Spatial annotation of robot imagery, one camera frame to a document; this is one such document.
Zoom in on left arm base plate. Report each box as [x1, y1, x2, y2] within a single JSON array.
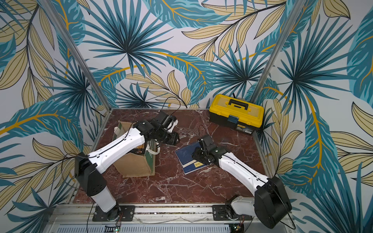
[[92, 205, 135, 223]]

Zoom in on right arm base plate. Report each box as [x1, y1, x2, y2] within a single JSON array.
[[212, 204, 253, 221]]

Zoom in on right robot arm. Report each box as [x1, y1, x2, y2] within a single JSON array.
[[192, 135, 292, 229]]

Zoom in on yellow black toolbox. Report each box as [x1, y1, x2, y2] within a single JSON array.
[[209, 94, 264, 134]]

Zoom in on blue book top stack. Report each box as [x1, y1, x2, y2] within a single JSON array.
[[175, 142, 200, 165]]

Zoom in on green burlap Christmas bag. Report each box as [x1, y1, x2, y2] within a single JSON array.
[[114, 139, 160, 178]]

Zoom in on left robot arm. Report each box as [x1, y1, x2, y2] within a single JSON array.
[[75, 110, 180, 221]]

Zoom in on blue book stack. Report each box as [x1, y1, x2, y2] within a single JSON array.
[[175, 142, 200, 165], [182, 160, 206, 175]]

